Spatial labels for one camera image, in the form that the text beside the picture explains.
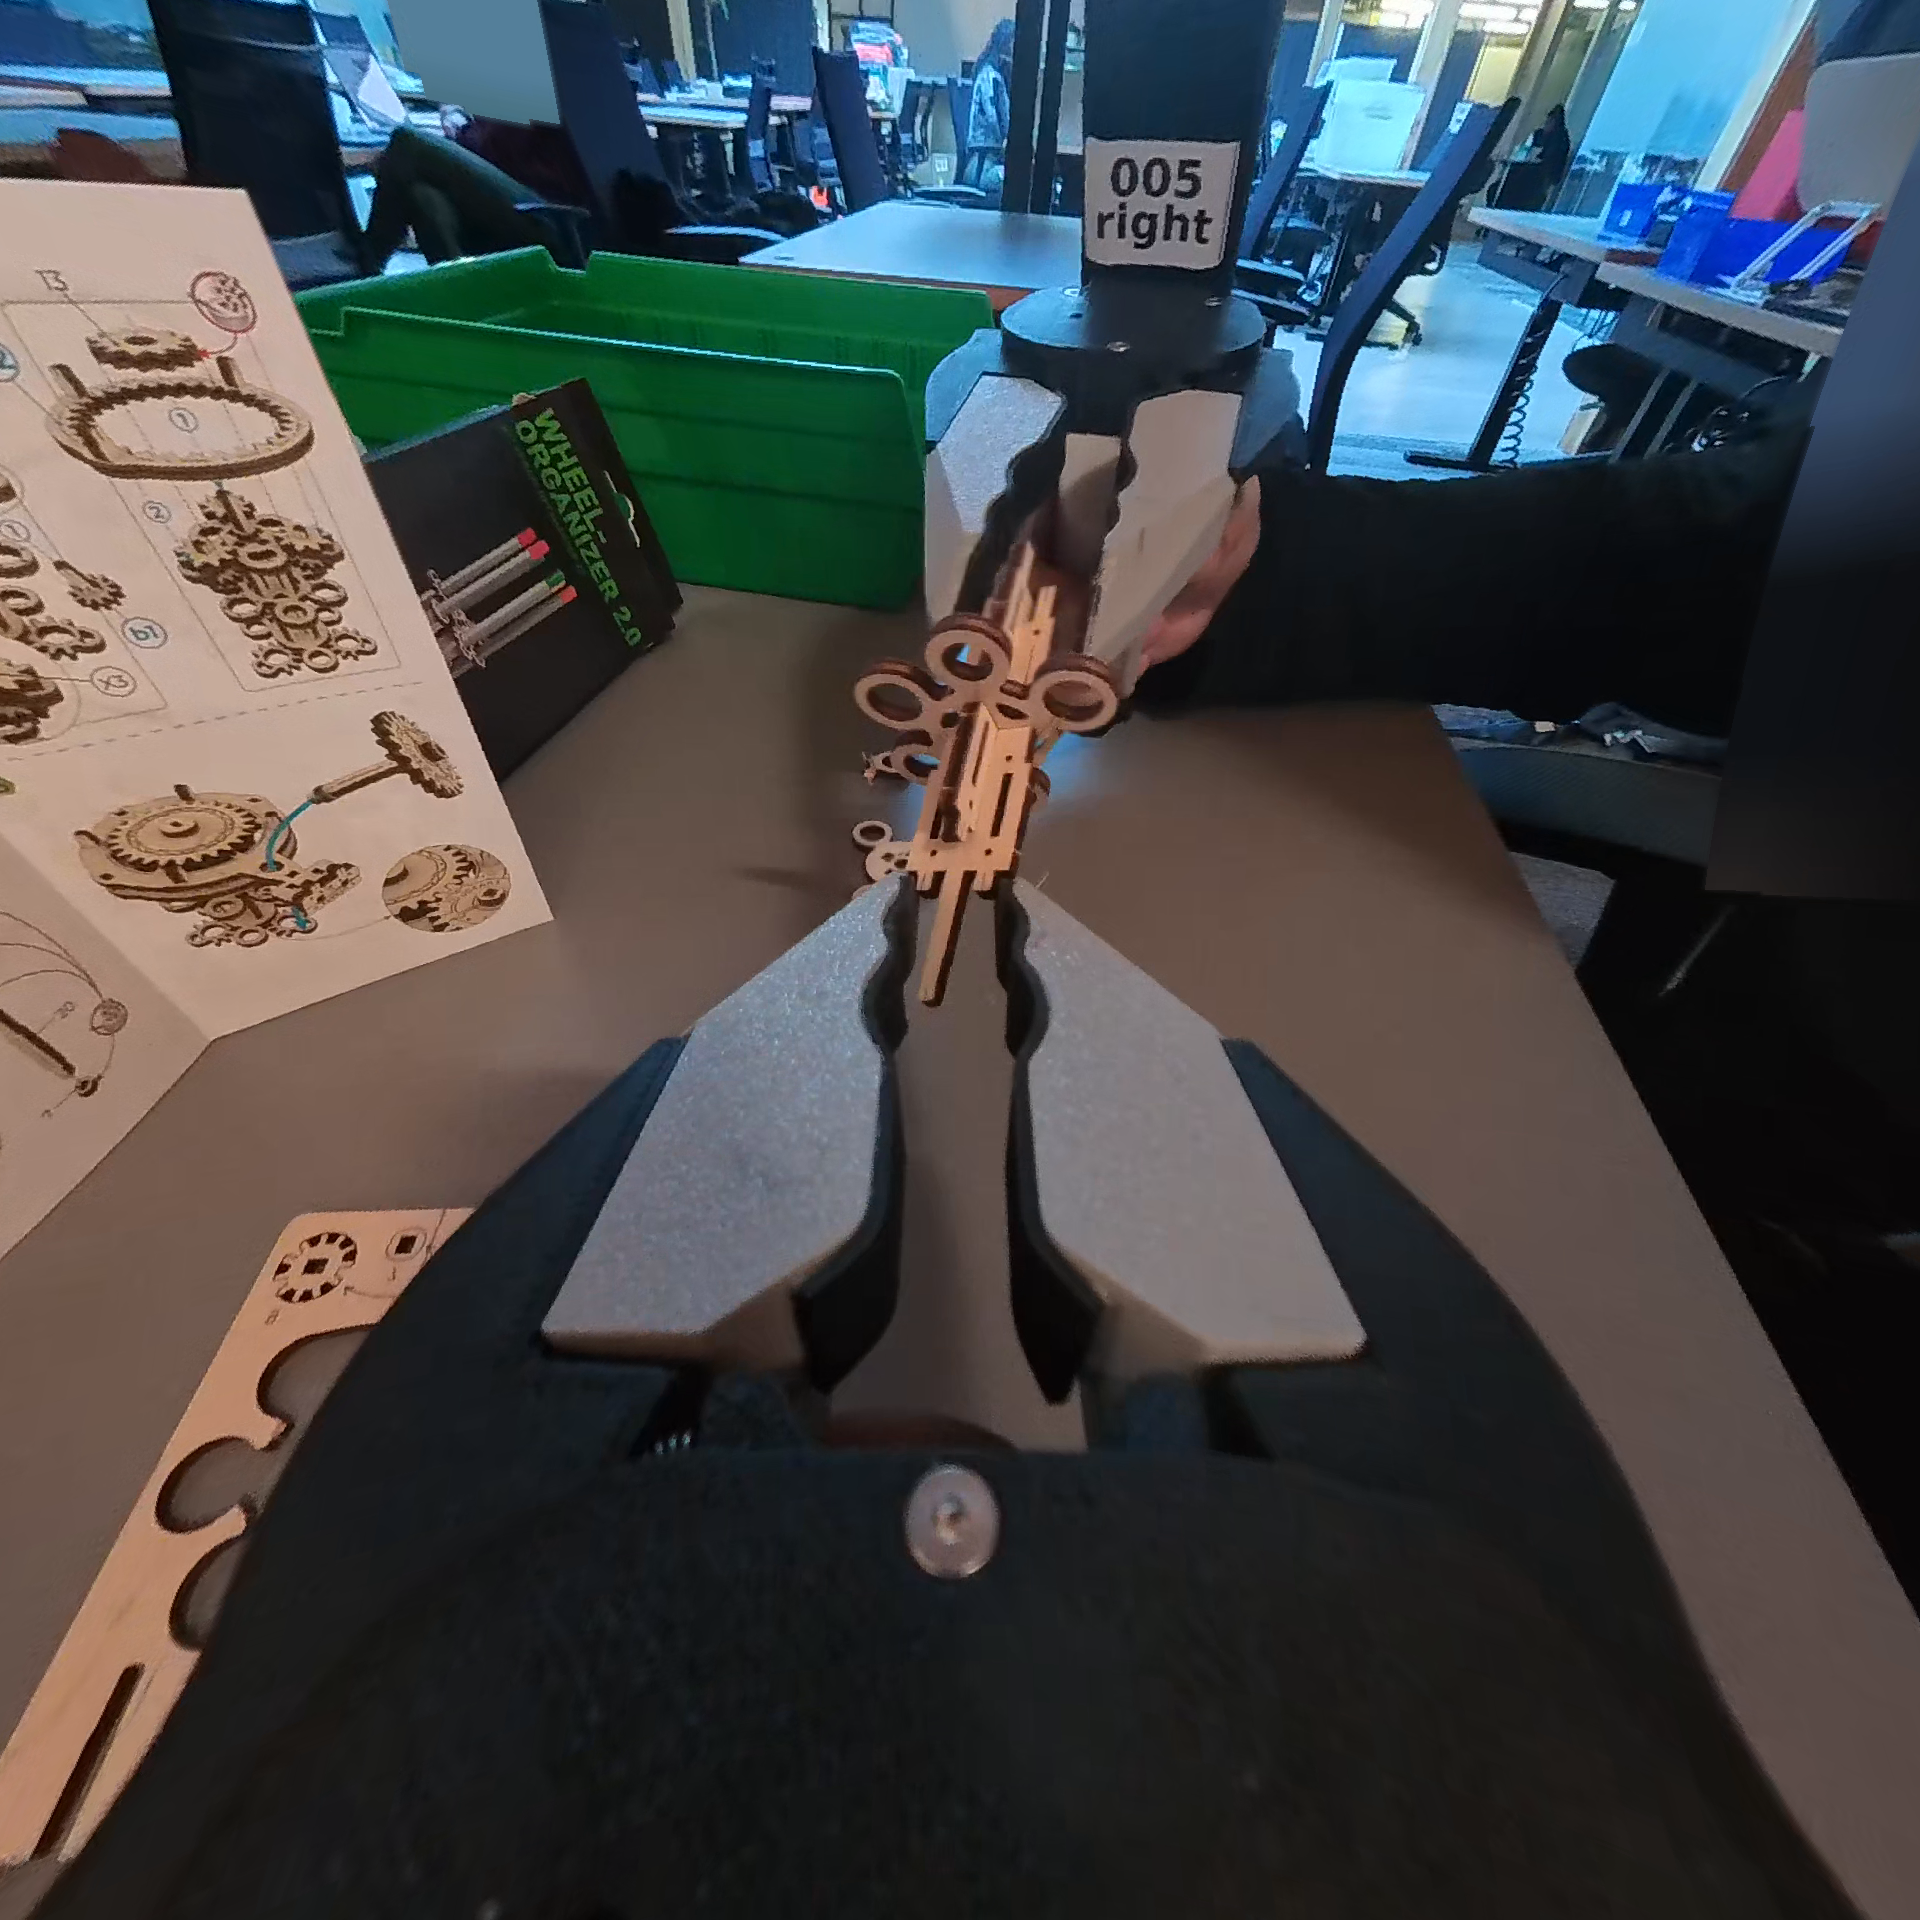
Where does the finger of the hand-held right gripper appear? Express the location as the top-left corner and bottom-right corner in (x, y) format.
(918, 370), (1068, 634)
(1094, 390), (1258, 675)

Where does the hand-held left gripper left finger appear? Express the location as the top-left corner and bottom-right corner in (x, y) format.
(539, 882), (917, 1394)

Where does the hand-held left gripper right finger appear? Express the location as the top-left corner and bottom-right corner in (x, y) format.
(1005, 889), (1370, 1404)

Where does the wooden model assembly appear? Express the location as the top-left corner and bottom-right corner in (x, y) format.
(855, 547), (1125, 1003)

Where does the black model kit box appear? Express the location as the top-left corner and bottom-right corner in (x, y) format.
(365, 393), (684, 781)

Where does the plywood parts sheet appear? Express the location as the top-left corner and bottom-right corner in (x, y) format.
(0, 1207), (473, 1869)

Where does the person's right hand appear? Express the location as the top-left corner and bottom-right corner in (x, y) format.
(1134, 476), (1265, 684)

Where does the green plastic bin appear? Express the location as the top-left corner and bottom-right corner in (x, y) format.
(292, 249), (998, 612)

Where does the wooden-edged desk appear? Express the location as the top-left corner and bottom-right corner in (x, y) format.
(741, 200), (1084, 309)

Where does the folded instruction booklet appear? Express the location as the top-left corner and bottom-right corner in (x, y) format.
(0, 180), (553, 1262)

